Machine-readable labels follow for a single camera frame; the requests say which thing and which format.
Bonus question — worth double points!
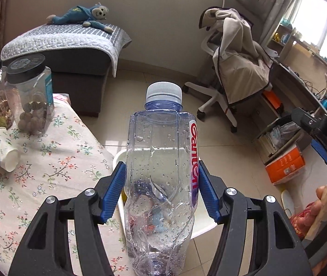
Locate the grey quilted sofa cover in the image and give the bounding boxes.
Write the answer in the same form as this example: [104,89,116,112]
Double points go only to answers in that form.
[0,24,132,76]

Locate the white paper cup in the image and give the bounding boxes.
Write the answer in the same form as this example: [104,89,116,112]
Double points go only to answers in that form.
[0,127,20,172]

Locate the wooden desk with shelves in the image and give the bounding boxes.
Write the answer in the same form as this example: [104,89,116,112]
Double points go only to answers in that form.
[251,25,327,165]

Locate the floral tablecloth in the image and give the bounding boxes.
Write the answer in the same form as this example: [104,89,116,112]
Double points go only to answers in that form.
[0,94,113,275]

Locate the blue stuffed monkey toy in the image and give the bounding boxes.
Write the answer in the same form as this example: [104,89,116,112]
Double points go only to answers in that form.
[46,3,114,34]

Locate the clear plastic water bottle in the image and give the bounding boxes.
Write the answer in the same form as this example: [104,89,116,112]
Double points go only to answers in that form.
[124,82,199,275]

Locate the white office chair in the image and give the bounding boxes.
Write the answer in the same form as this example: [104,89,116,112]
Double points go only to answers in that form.
[181,5,239,133]

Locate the orange cardboard box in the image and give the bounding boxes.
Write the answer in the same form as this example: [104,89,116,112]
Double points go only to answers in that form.
[265,144,305,185]

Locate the clear jar with nuts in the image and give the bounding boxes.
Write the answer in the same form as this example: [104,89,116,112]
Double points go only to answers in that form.
[6,54,54,135]

